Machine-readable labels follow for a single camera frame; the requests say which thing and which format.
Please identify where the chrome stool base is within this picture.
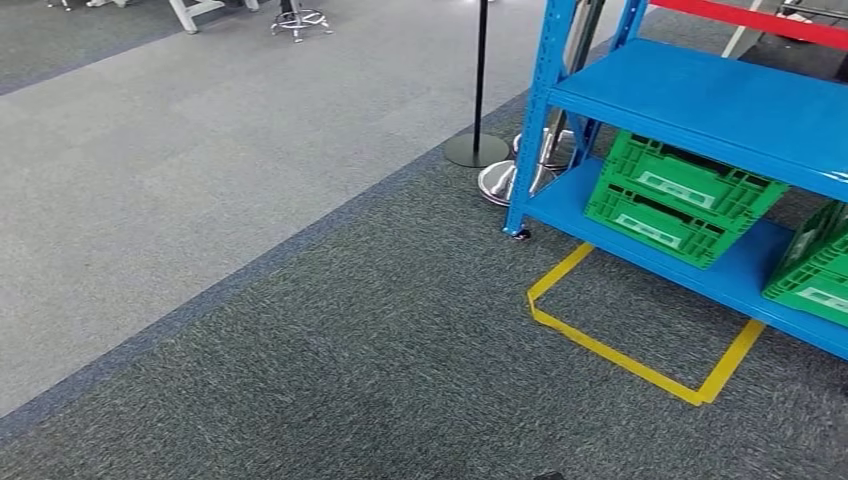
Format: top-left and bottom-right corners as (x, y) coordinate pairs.
(270, 3), (334, 44)

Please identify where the black stanchion post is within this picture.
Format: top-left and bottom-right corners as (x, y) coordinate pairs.
(443, 0), (510, 169)

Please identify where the blue metal shelf rack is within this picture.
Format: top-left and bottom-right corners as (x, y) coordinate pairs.
(503, 0), (848, 362)

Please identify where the white desk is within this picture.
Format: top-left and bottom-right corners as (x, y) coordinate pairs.
(168, 0), (260, 34)

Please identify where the red barrier belt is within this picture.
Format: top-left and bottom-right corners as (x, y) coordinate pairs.
(649, 0), (848, 53)

